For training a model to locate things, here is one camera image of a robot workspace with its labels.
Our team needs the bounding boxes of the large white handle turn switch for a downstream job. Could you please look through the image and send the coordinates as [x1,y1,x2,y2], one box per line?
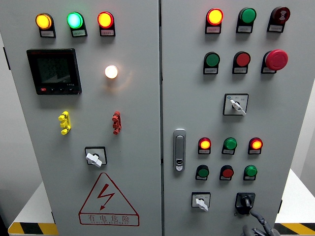
[222,93,250,117]

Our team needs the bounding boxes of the green lit round lamp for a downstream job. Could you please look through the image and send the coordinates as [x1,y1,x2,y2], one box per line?
[66,11,86,30]

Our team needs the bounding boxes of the small yellow handle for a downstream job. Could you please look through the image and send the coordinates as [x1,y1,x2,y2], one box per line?
[58,111,72,136]

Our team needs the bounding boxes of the large red stop button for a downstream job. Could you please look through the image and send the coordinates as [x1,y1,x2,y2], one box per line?
[261,49,289,71]

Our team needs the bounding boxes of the yellow lit round lamp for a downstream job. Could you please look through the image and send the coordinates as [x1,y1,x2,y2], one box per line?
[35,12,54,31]

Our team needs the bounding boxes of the black knob turn switch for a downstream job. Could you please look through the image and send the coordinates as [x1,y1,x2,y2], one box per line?
[234,192,256,216]

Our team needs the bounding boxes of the dark red buzzer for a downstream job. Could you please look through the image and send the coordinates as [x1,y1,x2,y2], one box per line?
[270,6,291,25]

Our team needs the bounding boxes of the small red push button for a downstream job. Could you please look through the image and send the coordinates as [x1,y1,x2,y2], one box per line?
[220,165,235,178]

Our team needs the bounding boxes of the pale grey cabinet door with display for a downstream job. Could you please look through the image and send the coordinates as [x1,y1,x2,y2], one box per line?
[0,0,164,236]

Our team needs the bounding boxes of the red warning triangle sign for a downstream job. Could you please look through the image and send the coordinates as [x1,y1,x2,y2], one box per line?
[78,172,140,227]

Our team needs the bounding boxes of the silver door lock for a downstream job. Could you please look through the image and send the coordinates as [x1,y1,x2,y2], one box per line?
[172,128,187,173]

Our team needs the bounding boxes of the small green lamp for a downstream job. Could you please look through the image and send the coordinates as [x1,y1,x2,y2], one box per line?
[222,137,238,150]
[243,165,258,178]

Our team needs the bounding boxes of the large red lit lamp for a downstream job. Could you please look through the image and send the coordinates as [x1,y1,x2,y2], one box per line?
[206,8,224,27]
[97,11,116,30]

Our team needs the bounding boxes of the pale grey cabinet door with lock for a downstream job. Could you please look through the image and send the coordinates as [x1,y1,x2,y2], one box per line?
[160,0,315,236]

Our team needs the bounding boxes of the large green push button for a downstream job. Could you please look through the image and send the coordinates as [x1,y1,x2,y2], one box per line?
[238,7,257,25]
[204,51,221,68]

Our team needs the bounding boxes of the small green push button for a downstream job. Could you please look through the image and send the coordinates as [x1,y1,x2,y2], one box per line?
[195,164,210,178]

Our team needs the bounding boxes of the small red handle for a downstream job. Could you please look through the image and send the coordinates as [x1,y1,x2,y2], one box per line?
[112,111,122,135]

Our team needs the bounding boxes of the black yellow striped tape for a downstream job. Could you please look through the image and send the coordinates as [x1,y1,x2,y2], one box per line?
[271,222,315,236]
[7,222,60,236]

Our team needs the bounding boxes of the white lit lamp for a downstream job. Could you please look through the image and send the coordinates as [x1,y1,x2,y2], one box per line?
[104,64,119,79]

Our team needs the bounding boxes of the small red lit lamp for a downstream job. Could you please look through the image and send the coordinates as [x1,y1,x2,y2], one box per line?
[248,137,264,150]
[198,137,212,150]

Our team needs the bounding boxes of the large red push button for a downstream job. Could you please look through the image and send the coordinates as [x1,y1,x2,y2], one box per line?
[233,51,252,68]

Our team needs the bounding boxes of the black display meter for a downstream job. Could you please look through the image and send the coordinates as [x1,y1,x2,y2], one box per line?
[26,48,83,95]

